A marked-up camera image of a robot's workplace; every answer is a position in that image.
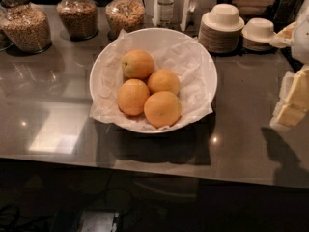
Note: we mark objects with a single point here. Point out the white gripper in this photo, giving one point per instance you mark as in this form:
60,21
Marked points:
301,38

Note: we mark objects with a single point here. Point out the orange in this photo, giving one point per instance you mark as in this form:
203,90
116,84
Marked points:
132,96
138,64
162,109
164,80

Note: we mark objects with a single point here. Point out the white bowl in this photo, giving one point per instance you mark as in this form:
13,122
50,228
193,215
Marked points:
202,65

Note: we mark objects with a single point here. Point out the black rubber mat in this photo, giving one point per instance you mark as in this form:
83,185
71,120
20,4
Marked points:
295,64

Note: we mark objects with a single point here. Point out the small stack paper bowls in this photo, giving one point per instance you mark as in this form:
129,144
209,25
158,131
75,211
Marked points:
257,33

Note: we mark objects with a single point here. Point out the large stack paper bowls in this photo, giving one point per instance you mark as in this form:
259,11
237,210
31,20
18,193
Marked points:
220,29

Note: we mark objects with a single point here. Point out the white crumpled paper liner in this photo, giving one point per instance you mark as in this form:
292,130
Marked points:
183,58

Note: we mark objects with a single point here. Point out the white stand behind bottle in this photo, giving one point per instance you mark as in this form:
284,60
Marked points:
184,12

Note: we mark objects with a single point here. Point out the clear glass bottle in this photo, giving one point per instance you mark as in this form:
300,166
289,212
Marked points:
165,12

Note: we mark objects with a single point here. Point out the right glass cereal jar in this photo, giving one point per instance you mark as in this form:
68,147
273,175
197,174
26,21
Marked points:
125,15

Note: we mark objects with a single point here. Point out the glass cereal jar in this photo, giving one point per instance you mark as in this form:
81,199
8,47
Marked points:
79,17
125,15
25,26

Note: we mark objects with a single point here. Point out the middle glass cereal jar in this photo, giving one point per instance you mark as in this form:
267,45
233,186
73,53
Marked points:
79,17

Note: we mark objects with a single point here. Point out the grey box under counter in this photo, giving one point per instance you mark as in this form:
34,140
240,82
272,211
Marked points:
98,221

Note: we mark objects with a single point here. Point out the left glass cereal jar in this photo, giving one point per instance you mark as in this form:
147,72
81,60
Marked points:
25,26

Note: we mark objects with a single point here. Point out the glass jar at edge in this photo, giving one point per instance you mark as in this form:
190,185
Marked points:
4,40

